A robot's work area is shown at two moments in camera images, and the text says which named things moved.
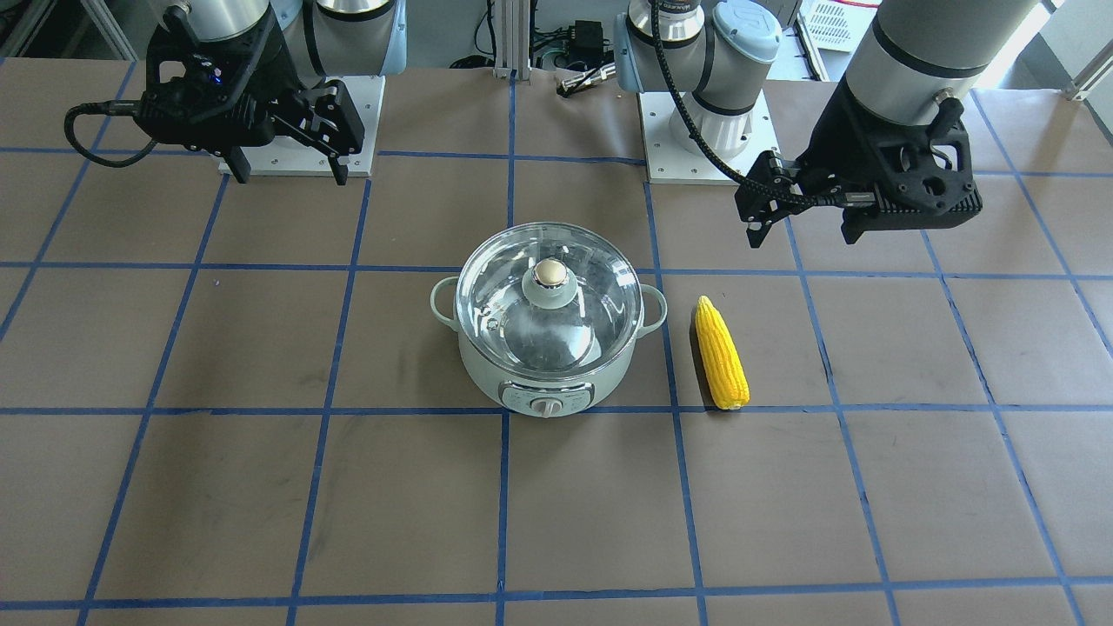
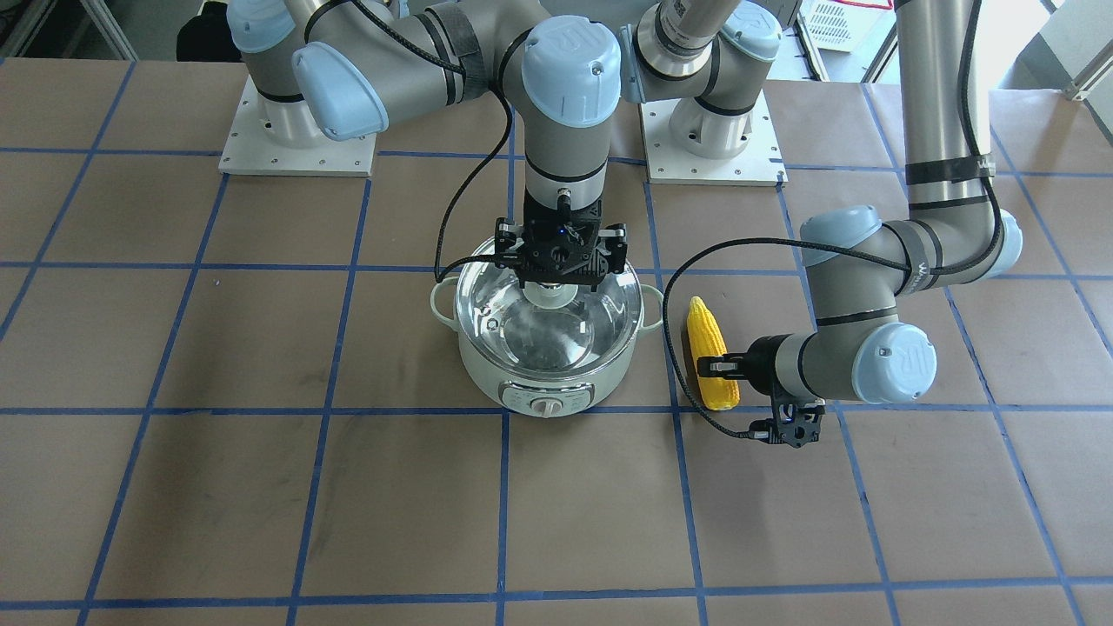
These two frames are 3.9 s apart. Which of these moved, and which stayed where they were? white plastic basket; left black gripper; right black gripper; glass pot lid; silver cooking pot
Moved: right black gripper; left black gripper
Stayed: glass pot lid; silver cooking pot; white plastic basket
